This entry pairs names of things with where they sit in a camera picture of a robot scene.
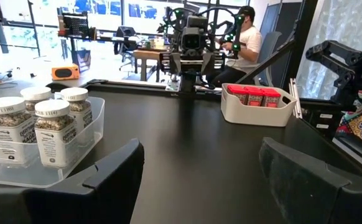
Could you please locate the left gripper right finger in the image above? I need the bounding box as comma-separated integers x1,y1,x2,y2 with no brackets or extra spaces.
258,137,362,224

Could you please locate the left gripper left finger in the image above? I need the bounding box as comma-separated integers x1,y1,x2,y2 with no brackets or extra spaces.
0,138,146,224

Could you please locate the white curtain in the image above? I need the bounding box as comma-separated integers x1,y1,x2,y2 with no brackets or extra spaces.
295,0,362,100

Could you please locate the white-lidded bagel seasoning jar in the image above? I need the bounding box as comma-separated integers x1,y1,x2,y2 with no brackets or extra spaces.
19,86,53,113
60,86,93,147
0,96,37,166
34,99,79,169

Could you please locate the wooden table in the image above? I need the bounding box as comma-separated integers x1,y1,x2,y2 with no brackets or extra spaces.
133,46,169,82

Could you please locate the clear plastic bin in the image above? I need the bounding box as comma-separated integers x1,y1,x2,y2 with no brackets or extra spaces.
0,96,106,189

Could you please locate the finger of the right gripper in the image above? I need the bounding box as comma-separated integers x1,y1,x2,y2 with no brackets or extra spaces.
200,52,215,76
169,52,182,76

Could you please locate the colourful patterned cloth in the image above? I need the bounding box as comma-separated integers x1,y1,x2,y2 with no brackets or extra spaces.
335,21,362,156

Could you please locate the person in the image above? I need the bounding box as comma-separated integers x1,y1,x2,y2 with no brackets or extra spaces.
205,5,264,88

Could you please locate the black pegboard rack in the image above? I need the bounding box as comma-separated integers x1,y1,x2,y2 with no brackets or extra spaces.
58,12,90,38

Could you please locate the orange toy microwave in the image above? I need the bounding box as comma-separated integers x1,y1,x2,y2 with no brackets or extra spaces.
50,63,80,82

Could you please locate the white plastic bin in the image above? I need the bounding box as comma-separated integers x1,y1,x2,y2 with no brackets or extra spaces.
220,83,298,128

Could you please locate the black office chair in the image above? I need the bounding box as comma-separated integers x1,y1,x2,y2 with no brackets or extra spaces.
114,26,138,72

